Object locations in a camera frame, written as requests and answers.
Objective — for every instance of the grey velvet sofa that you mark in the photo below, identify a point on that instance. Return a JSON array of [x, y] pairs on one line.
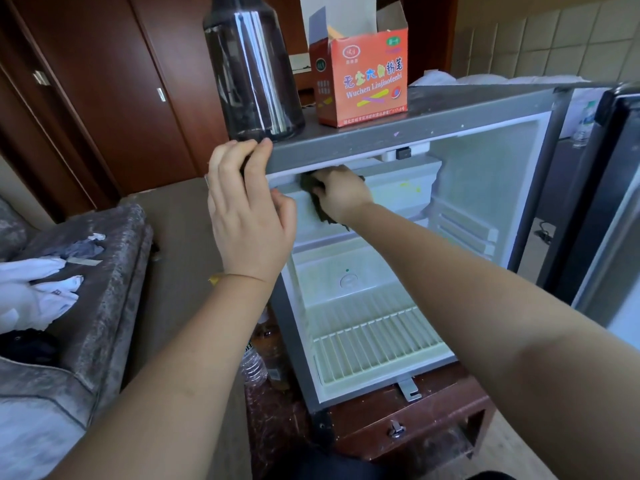
[[80, 325]]

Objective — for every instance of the dark red wooden stand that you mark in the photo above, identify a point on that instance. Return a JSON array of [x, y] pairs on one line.
[[400, 425]]

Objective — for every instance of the dark glass spray bottle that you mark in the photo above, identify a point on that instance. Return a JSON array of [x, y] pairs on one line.
[[250, 70]]

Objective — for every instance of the grey garment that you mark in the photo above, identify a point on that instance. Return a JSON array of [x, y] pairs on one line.
[[78, 249]]

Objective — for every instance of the white bed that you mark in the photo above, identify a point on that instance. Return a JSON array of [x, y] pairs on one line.
[[480, 80]]

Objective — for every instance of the beige padded headboard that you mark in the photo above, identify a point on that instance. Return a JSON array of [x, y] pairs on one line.
[[560, 40]]

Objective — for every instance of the green cap water bottle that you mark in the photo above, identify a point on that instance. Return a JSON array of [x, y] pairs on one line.
[[252, 367]]

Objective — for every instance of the orange cardboard chalk box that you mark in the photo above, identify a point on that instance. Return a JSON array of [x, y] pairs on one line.
[[362, 70]]

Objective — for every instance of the dark grey cloth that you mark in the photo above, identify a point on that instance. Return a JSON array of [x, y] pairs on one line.
[[315, 195]]

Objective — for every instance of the fridge door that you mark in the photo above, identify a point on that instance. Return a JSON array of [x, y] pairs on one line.
[[600, 225]]

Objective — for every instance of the small clear water bottle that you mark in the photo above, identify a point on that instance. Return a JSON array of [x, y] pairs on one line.
[[585, 123]]

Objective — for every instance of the person's left forearm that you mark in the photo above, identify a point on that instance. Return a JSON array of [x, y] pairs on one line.
[[160, 395]]

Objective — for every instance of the person's dark trousers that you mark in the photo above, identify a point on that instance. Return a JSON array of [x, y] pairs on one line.
[[330, 469]]

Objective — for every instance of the person's left hand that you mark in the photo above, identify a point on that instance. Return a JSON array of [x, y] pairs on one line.
[[250, 215]]

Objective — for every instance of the person's right hand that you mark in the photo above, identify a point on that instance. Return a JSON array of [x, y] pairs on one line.
[[340, 195]]

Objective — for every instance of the paper slip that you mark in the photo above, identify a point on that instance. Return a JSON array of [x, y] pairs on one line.
[[82, 261]]

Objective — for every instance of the grey mini fridge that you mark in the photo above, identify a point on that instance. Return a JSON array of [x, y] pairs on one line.
[[450, 105]]

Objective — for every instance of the black garment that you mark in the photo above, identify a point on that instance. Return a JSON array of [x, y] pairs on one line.
[[28, 347]]

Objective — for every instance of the small white garment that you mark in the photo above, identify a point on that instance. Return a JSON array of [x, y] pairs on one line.
[[30, 268]]

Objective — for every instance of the large white garment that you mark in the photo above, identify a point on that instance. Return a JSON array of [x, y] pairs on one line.
[[35, 305]]

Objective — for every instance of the person's right forearm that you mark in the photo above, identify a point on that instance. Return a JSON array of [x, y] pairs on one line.
[[500, 335]]

